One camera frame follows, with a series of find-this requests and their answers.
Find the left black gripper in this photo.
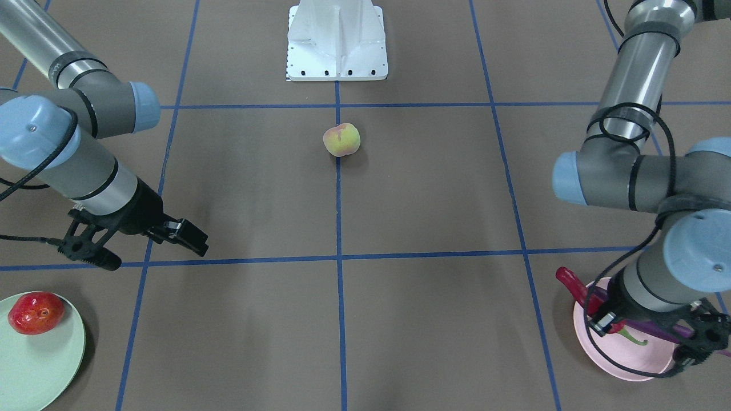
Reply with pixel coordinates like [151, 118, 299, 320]
[587, 283, 731, 378]

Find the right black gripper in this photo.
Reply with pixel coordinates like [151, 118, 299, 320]
[57, 179, 209, 271]

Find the purple eggplant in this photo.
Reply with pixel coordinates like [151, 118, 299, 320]
[587, 285, 731, 357]

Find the red chili pepper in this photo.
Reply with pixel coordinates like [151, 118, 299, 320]
[555, 267, 648, 346]

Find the red pomegranate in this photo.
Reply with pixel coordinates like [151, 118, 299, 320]
[7, 291, 65, 336]

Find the yellow pink peach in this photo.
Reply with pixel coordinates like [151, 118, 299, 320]
[322, 123, 361, 157]

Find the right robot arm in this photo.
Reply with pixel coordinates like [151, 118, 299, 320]
[1, 1, 208, 271]

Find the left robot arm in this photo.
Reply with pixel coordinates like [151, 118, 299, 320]
[552, 1, 730, 379]

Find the green plate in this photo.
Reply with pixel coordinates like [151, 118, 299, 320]
[1, 293, 86, 410]

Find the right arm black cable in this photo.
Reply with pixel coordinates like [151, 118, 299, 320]
[0, 108, 81, 246]

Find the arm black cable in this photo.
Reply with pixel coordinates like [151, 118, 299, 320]
[583, 103, 694, 378]
[0, 108, 81, 246]

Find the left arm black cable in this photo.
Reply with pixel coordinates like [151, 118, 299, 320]
[583, 103, 694, 378]

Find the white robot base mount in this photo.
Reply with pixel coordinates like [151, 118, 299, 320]
[286, 1, 389, 82]

